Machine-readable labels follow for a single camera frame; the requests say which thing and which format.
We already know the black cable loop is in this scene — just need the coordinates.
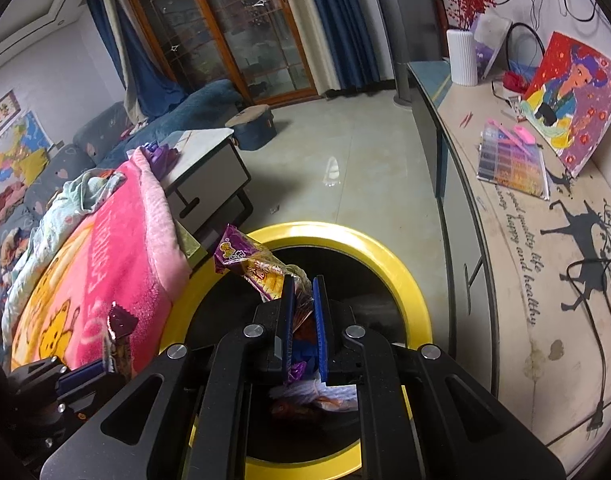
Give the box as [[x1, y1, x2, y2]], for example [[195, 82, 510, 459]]
[[505, 22, 546, 78]]

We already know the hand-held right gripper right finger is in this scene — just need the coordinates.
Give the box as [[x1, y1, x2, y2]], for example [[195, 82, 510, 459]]
[[313, 275, 569, 480]]

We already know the black power cable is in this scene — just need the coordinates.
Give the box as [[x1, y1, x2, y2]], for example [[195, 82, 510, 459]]
[[565, 255, 611, 433]]

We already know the yellow rimmed black trash bin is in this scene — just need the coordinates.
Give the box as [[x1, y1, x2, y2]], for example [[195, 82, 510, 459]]
[[158, 220, 433, 480]]

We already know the white framed board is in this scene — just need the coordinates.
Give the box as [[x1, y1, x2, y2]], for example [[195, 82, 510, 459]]
[[473, 12, 513, 81]]

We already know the white paper roll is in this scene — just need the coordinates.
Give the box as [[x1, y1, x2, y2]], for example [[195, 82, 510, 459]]
[[445, 29, 479, 86]]

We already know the blue plastic bag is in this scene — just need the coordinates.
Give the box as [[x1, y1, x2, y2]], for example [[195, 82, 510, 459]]
[[290, 330, 320, 376]]

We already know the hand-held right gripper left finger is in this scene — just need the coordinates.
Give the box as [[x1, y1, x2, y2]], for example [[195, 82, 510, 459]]
[[40, 275, 298, 480]]

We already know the white topped coffee table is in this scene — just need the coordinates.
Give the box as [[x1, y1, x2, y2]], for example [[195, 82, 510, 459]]
[[158, 127, 253, 241]]

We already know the grey tower air conditioner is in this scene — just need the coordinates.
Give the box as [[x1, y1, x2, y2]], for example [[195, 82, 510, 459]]
[[368, 0, 443, 108]]

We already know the framed embroidery scroll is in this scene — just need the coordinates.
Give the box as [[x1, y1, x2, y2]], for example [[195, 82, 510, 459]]
[[0, 90, 18, 146]]

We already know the light blue printed blanket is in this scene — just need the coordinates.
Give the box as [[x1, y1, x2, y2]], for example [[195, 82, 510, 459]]
[[0, 167, 128, 356]]

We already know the blue curtain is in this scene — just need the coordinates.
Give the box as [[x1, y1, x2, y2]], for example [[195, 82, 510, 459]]
[[298, 0, 401, 93], [85, 0, 188, 126]]

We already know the pink printed blanket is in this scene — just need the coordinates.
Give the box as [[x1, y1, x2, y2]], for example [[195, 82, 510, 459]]
[[0, 147, 193, 376]]

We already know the blue patterned sofa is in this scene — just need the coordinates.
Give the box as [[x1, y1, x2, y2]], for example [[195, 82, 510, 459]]
[[0, 79, 236, 301]]

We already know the long television cabinet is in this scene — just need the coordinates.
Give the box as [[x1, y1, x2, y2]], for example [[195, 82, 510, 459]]
[[408, 60, 611, 471]]

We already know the red pink clothes pile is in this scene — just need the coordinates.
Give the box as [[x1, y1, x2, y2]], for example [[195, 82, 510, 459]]
[[0, 180, 28, 226]]

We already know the purple plastic bag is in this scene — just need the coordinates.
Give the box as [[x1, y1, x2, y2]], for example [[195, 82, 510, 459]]
[[138, 141, 178, 181]]

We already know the country map poster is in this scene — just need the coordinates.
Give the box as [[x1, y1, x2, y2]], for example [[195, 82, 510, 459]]
[[0, 110, 53, 196]]

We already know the red cloth bundle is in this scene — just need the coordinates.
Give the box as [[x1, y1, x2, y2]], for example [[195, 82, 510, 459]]
[[503, 70, 529, 93]]

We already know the blue footstool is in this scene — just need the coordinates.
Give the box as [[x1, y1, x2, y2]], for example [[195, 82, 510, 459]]
[[224, 104, 278, 151]]

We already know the white foam fruit net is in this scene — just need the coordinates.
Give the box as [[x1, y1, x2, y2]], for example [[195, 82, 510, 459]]
[[282, 379, 360, 411]]

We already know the wooden framed glass door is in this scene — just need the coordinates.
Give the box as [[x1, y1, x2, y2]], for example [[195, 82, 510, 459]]
[[112, 0, 319, 108]]

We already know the purple orange snack wrapper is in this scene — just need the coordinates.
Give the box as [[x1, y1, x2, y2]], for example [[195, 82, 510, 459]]
[[212, 224, 316, 333]]

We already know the colourful patterned cloth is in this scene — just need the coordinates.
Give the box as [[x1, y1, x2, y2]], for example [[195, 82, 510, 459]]
[[0, 225, 31, 281]]

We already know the colourful bead organiser box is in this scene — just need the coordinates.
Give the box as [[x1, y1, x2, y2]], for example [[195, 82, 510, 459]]
[[477, 122, 551, 200]]

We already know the dark brown candy wrapper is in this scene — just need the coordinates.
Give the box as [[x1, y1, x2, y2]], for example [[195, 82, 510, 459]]
[[105, 302, 141, 381]]

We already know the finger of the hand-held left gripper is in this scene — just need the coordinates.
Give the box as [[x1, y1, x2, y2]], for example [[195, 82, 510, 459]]
[[59, 361, 112, 393]]

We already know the colourful figure painting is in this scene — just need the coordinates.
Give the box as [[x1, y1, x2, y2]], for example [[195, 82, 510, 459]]
[[518, 31, 611, 178]]

